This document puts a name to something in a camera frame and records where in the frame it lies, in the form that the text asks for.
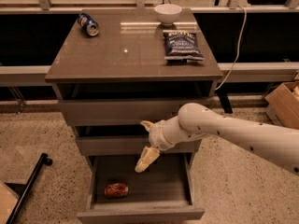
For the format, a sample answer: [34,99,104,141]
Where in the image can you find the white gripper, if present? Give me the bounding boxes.
[135,119,178,173]

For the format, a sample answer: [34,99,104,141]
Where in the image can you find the red coke can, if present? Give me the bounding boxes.
[105,183,129,198]

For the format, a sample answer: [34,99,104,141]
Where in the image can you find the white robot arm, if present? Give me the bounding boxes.
[135,103,299,175]

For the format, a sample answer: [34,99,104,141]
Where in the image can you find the grey middle drawer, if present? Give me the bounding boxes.
[72,123,206,157]

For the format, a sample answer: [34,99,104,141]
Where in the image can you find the grey drawer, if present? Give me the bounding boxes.
[72,123,206,157]
[54,81,215,126]
[78,154,204,224]

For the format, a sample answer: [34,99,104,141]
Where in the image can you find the grey bottom drawer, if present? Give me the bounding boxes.
[78,154,204,224]

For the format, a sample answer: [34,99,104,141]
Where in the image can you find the grey three-drawer cabinet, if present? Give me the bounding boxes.
[44,7,224,224]

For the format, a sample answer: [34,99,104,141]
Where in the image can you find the grey top drawer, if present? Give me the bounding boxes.
[54,81,215,126]

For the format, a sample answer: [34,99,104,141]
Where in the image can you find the blue pepsi can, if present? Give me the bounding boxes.
[77,13,99,36]

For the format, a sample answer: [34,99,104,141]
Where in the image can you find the blue chip bag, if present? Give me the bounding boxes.
[163,30,204,61]

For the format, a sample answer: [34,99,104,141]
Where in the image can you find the black metal leg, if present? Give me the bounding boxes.
[6,153,52,224]

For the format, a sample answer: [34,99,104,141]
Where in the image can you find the white bowl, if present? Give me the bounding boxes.
[154,4,182,25]

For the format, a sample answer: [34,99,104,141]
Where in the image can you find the cardboard box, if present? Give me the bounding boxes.
[265,81,299,129]

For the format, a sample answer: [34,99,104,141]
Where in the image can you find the wooden board corner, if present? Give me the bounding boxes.
[0,181,19,224]

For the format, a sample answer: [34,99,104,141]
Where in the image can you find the white cable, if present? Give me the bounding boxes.
[215,5,248,91]

